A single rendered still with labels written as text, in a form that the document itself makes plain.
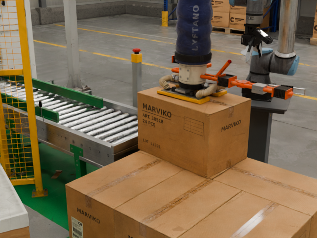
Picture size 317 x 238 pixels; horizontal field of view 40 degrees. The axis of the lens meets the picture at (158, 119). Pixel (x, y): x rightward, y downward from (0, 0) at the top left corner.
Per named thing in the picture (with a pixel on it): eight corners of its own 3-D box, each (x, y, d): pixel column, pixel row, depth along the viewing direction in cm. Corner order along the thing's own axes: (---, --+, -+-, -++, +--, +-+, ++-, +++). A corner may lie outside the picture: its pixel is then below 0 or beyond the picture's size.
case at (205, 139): (137, 148, 296) (137, 91, 282) (178, 133, 322) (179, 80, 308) (207, 179, 256) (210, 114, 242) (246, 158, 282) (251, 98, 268)
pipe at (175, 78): (158, 87, 278) (158, 78, 276) (182, 79, 296) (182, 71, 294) (202, 97, 257) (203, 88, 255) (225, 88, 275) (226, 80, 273)
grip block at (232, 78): (215, 85, 258) (216, 76, 256) (225, 82, 265) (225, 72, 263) (228, 88, 253) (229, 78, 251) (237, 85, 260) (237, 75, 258)
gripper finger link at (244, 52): (238, 61, 241) (245, 46, 243) (248, 63, 238) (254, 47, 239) (236, 58, 239) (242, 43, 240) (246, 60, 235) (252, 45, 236)
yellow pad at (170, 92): (156, 93, 278) (156, 85, 276) (166, 89, 285) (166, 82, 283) (200, 104, 257) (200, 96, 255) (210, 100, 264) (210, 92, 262)
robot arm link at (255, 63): (253, 67, 342) (256, 45, 336) (274, 71, 334) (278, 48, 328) (246, 71, 329) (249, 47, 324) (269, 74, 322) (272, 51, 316)
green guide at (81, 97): (-1, 77, 469) (-2, 68, 466) (8, 75, 476) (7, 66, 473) (101, 108, 371) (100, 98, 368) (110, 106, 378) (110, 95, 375)
